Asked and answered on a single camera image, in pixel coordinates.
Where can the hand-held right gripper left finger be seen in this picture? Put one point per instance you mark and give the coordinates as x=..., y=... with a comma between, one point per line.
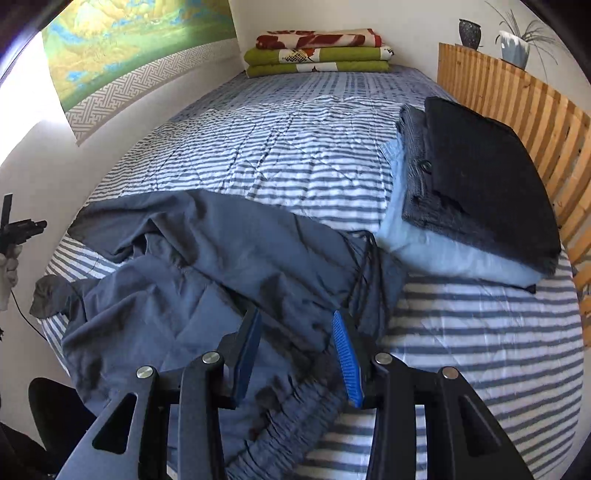
x=249, y=355

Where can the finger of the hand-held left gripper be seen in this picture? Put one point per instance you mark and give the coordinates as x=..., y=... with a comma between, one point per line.
x=30, y=227

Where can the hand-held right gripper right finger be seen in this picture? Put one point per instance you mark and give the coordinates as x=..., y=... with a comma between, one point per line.
x=348, y=364

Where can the dark grey pants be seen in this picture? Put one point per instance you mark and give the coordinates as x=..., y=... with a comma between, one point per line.
x=207, y=267

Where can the person's left hand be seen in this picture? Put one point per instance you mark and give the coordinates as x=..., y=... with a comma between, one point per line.
x=9, y=277

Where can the stack of folded clothes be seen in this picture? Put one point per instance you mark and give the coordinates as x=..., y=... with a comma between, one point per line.
x=415, y=184
x=438, y=254

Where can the black chair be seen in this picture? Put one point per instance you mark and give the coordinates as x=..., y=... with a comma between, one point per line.
x=55, y=401

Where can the blue white striped quilt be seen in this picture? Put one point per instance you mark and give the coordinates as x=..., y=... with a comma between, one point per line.
x=300, y=161

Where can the black folded garment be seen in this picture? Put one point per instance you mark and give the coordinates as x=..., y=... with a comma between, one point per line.
x=485, y=184

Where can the blue plaid bed sheet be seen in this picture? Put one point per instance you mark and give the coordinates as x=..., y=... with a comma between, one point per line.
x=323, y=85

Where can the red floral folded blanket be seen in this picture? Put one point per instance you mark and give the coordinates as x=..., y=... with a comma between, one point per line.
x=323, y=39

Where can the dark speckled pot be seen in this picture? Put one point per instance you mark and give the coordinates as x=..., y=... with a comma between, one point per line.
x=470, y=33

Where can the potted plant in white pot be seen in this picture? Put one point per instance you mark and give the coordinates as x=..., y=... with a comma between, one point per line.
x=512, y=48

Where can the landscape wall poster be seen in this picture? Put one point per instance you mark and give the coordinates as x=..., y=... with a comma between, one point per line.
x=138, y=46

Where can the wooden slatted bed rail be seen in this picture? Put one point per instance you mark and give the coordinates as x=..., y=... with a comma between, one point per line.
x=531, y=106

